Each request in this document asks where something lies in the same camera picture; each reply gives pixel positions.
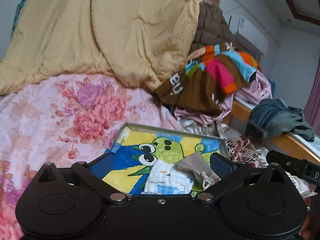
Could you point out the blue denim jeans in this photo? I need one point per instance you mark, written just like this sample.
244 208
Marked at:
261 116

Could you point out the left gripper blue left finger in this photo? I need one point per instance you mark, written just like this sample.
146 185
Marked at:
102 165

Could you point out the white blue quilted cloth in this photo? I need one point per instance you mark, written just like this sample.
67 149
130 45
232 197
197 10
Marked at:
168 179

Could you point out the pink floral quilt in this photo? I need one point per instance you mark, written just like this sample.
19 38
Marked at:
65 119

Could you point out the wooden bed frame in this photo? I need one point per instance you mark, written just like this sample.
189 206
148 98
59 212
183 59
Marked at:
286 142

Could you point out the grey green garment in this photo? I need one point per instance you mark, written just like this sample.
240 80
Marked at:
291 120

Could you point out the person left hand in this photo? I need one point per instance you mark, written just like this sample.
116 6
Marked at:
310 229

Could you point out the beige dotted blanket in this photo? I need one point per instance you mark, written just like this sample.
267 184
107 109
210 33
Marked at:
141 42

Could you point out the lilac pink garment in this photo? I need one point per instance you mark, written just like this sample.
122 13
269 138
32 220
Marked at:
254 92

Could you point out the cartoon picture tray box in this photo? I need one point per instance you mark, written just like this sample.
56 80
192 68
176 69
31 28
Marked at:
136 148

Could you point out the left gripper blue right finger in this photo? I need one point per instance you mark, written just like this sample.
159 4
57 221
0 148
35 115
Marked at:
221 165

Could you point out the brown quilted jacket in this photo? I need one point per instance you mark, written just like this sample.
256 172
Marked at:
213 29

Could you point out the white wall air conditioner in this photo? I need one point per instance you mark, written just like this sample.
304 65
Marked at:
248 35

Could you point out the colourful brown striped garment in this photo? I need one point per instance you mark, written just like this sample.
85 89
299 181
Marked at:
211 74

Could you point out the grey drawstring pouch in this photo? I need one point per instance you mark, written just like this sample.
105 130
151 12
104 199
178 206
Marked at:
201 170

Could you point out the teal wall poster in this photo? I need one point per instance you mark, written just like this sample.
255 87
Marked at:
18 11

